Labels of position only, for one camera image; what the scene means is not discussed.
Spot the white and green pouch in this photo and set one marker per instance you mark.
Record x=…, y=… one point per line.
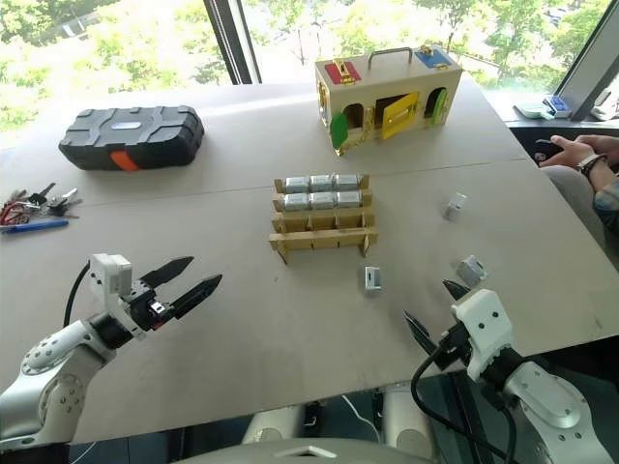
x=531, y=111

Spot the person's grey trouser leg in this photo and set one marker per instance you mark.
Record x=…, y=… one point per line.
x=580, y=208

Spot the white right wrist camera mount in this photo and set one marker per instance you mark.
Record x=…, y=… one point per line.
x=483, y=321

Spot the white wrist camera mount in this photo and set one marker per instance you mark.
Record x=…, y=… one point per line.
x=110, y=274
x=483, y=321

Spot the black smartphone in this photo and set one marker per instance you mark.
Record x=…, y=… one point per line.
x=545, y=151

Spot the person's hand with wristwatch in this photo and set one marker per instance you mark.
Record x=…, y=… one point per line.
x=570, y=151

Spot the small blue box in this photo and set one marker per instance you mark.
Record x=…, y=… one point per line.
x=557, y=106

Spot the blue pen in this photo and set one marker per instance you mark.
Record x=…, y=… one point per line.
x=34, y=225

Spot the dark wristwatch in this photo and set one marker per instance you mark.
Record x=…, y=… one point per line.
x=591, y=164

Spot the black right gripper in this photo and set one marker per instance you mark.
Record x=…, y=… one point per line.
x=454, y=350

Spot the dark window frame post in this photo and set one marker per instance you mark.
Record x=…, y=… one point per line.
x=233, y=41

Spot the bunch of keys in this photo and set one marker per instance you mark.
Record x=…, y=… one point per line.
x=46, y=200

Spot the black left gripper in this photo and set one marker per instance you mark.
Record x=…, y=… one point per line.
x=145, y=309

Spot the person's plaid sleeved forearm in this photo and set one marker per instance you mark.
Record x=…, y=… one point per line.
x=608, y=198

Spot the white object on sill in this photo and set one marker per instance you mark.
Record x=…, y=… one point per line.
x=603, y=107

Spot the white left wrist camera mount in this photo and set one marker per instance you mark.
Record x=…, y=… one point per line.
x=110, y=274

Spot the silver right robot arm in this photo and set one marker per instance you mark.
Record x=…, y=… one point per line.
x=546, y=401

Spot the person's bare hand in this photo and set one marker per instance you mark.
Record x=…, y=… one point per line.
x=599, y=142

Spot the wooden lock box colourful doors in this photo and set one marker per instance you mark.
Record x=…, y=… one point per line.
x=387, y=92

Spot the silver robot body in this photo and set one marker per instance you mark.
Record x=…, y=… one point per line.
x=338, y=430

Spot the black tool case orange latch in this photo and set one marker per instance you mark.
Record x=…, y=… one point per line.
x=130, y=135

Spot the wooden rack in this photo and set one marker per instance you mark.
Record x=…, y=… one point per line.
x=319, y=237

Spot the red carabiner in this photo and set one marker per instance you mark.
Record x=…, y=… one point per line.
x=12, y=212

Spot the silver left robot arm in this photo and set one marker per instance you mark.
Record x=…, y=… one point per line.
x=50, y=369

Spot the dark slanted window frame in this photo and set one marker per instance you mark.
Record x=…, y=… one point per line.
x=587, y=63

